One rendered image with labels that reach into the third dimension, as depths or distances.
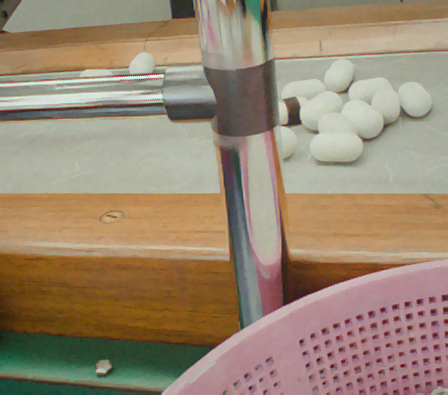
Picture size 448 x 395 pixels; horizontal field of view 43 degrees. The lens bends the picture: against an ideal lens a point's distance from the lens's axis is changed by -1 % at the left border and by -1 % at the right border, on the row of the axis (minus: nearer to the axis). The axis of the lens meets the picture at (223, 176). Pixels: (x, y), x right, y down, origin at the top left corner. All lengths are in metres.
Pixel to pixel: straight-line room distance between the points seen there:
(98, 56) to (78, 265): 0.40
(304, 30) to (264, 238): 0.41
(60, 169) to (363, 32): 0.32
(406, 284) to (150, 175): 0.20
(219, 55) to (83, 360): 0.16
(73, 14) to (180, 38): 2.22
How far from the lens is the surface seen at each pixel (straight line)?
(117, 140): 0.44
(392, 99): 0.41
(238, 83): 0.18
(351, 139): 0.35
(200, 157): 0.38
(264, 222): 0.20
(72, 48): 0.66
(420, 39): 0.58
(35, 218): 0.30
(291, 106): 0.41
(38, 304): 0.30
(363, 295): 0.21
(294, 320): 0.20
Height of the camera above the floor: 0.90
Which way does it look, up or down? 27 degrees down
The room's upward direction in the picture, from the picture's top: 8 degrees counter-clockwise
